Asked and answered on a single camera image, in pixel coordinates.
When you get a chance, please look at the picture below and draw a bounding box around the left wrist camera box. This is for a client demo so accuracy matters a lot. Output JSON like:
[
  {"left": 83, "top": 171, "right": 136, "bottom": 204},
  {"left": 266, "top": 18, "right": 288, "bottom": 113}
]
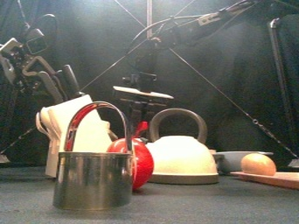
[{"left": 22, "top": 28, "right": 50, "bottom": 55}]

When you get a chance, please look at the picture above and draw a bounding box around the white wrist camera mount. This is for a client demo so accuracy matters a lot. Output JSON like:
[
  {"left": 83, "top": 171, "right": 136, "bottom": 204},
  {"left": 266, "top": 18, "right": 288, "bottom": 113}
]
[{"left": 112, "top": 85, "right": 174, "bottom": 101}]

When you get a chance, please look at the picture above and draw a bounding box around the blue-grey toy pot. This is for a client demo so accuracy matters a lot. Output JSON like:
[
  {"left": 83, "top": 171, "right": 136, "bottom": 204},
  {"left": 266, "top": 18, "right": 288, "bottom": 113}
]
[{"left": 210, "top": 150, "right": 274, "bottom": 175}]

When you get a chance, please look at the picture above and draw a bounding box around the white slanted toy box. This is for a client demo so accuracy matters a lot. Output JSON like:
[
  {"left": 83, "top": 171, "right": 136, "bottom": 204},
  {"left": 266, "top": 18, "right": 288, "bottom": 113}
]
[{"left": 34, "top": 94, "right": 117, "bottom": 179}]

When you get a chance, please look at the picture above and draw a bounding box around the diagonal frame brace wire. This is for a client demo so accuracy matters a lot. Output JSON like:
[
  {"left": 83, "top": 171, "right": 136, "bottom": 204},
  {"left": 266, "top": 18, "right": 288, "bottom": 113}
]
[
  {"left": 112, "top": 0, "right": 299, "bottom": 160},
  {"left": 0, "top": 0, "right": 197, "bottom": 155}
]

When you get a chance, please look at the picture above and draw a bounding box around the vertical metal frame pole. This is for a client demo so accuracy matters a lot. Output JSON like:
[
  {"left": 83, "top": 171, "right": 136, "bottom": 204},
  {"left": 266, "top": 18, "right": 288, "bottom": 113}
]
[{"left": 145, "top": 0, "right": 154, "bottom": 39}]

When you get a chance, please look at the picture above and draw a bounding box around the pink rectangular tray plate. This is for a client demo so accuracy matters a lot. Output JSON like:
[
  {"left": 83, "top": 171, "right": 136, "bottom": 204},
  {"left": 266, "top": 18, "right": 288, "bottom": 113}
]
[{"left": 228, "top": 171, "right": 299, "bottom": 191}]

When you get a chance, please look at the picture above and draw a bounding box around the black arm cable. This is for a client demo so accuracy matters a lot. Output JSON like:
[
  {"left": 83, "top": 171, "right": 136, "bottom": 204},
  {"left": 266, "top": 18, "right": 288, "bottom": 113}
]
[{"left": 125, "top": 15, "right": 208, "bottom": 74}]

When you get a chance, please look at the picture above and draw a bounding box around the toy iron with red handle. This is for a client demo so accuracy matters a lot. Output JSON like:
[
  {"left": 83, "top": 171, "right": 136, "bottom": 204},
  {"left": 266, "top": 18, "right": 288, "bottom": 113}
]
[{"left": 133, "top": 120, "right": 149, "bottom": 138}]

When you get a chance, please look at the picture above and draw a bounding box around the black frame post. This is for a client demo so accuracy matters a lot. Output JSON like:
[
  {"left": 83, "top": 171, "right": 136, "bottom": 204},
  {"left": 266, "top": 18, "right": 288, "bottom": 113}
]
[{"left": 266, "top": 17, "right": 299, "bottom": 152}]

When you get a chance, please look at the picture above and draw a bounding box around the red round toy fruit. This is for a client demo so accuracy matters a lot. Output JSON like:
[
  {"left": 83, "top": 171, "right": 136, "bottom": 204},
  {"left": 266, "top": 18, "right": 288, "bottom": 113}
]
[{"left": 105, "top": 137, "right": 154, "bottom": 191}]

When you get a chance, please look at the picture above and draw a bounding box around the white kettle with grey handle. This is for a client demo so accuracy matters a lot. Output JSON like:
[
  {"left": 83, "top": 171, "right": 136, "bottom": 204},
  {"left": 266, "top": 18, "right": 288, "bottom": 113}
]
[{"left": 144, "top": 108, "right": 220, "bottom": 186}]

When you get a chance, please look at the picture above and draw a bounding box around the tan toy egg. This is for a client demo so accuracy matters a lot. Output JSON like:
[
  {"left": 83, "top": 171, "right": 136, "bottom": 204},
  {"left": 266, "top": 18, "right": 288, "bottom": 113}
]
[{"left": 238, "top": 152, "right": 277, "bottom": 177}]

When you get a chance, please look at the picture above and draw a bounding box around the steel bucket with arched handle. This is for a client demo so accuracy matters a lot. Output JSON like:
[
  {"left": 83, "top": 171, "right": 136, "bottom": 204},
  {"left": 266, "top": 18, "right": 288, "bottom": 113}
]
[{"left": 50, "top": 100, "right": 136, "bottom": 212}]

